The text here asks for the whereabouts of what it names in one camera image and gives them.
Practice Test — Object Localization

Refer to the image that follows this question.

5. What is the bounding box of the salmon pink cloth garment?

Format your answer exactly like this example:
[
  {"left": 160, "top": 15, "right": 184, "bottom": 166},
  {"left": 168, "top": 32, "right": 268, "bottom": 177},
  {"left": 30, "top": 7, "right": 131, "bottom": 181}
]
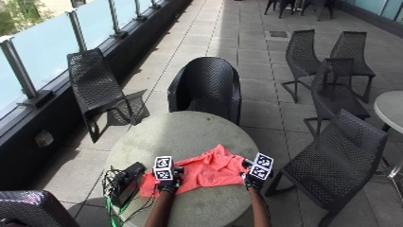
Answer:
[{"left": 139, "top": 144, "right": 252, "bottom": 199}]

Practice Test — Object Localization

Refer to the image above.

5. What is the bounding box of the green cable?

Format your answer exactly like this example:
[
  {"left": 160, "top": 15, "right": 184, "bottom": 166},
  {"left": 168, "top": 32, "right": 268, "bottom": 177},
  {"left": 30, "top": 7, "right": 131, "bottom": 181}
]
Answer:
[{"left": 104, "top": 185, "right": 140, "bottom": 227}]

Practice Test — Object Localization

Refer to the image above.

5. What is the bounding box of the right glove marker cube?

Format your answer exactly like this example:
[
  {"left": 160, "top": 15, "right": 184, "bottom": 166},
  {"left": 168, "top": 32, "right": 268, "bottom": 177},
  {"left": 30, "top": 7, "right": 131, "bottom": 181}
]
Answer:
[{"left": 249, "top": 152, "right": 276, "bottom": 181}]

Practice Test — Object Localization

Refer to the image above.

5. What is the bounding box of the black electronics box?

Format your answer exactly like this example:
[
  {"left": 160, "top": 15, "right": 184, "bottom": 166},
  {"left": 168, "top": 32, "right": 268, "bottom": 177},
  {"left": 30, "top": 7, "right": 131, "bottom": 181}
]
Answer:
[{"left": 109, "top": 162, "right": 148, "bottom": 208}]

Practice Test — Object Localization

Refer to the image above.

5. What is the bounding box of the round grey side table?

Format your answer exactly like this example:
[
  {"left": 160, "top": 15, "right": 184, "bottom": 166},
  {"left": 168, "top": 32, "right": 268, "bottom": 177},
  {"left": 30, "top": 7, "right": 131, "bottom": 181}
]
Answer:
[{"left": 373, "top": 90, "right": 403, "bottom": 198}]

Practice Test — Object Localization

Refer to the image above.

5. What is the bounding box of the black cable bundle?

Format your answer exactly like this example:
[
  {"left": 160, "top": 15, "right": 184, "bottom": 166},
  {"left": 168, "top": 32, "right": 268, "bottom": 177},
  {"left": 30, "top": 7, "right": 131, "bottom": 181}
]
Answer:
[{"left": 101, "top": 166, "right": 156, "bottom": 227}]

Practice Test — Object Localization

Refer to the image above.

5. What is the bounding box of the person's left hand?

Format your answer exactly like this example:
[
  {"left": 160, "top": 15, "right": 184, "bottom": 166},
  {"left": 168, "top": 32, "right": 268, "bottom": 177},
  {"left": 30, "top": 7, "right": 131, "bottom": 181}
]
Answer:
[{"left": 155, "top": 166, "right": 185, "bottom": 195}]

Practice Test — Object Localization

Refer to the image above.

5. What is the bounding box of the glove marker cube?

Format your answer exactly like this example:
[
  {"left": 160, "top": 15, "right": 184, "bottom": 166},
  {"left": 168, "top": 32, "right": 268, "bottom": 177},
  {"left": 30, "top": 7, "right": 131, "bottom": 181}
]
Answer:
[
  {"left": 249, "top": 152, "right": 276, "bottom": 181},
  {"left": 152, "top": 155, "right": 176, "bottom": 182}
]

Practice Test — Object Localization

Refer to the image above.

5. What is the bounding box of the person's right hand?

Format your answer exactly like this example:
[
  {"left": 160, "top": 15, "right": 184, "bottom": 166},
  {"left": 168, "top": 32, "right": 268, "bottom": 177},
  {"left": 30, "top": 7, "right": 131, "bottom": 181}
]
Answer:
[{"left": 241, "top": 159, "right": 274, "bottom": 192}]

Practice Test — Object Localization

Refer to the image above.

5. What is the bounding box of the black perforated chair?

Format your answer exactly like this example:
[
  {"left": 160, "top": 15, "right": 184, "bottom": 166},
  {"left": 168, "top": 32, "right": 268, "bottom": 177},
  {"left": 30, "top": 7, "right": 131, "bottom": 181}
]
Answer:
[
  {"left": 264, "top": 109, "right": 390, "bottom": 227},
  {"left": 329, "top": 30, "right": 377, "bottom": 104},
  {"left": 280, "top": 28, "right": 322, "bottom": 104},
  {"left": 66, "top": 47, "right": 152, "bottom": 144},
  {"left": 302, "top": 58, "right": 373, "bottom": 137}
]

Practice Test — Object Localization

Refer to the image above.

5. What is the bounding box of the floor drain cover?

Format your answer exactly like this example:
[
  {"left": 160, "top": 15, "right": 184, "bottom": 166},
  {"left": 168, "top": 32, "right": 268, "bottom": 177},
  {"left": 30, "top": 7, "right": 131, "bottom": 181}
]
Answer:
[{"left": 269, "top": 30, "right": 290, "bottom": 39}]

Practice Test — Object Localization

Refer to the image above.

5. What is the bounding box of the group of dark chairs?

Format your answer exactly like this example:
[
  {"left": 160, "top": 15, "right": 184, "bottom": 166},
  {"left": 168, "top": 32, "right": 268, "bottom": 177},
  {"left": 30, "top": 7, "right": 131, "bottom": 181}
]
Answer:
[{"left": 264, "top": 0, "right": 338, "bottom": 23}]

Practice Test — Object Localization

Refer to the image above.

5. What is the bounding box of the left glove marker cube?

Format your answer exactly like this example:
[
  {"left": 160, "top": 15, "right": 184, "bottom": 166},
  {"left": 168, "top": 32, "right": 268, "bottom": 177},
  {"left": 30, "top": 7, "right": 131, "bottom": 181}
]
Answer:
[{"left": 152, "top": 155, "right": 176, "bottom": 182}]

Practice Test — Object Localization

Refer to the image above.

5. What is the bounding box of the recessed wall light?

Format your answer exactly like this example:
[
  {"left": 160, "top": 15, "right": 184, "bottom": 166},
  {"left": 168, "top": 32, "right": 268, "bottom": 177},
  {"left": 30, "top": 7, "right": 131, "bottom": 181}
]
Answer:
[{"left": 35, "top": 130, "right": 56, "bottom": 148}]

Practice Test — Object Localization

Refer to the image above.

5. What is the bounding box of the black woven tub armchair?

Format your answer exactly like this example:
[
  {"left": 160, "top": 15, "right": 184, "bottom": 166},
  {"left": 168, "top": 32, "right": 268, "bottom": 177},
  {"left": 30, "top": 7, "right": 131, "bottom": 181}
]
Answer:
[{"left": 167, "top": 56, "right": 244, "bottom": 127}]

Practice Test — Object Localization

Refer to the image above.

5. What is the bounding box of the glass balustrade with metal posts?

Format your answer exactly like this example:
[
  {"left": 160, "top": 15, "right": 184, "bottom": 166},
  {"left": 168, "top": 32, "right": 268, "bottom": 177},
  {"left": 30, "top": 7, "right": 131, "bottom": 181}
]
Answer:
[{"left": 0, "top": 0, "right": 195, "bottom": 121}]

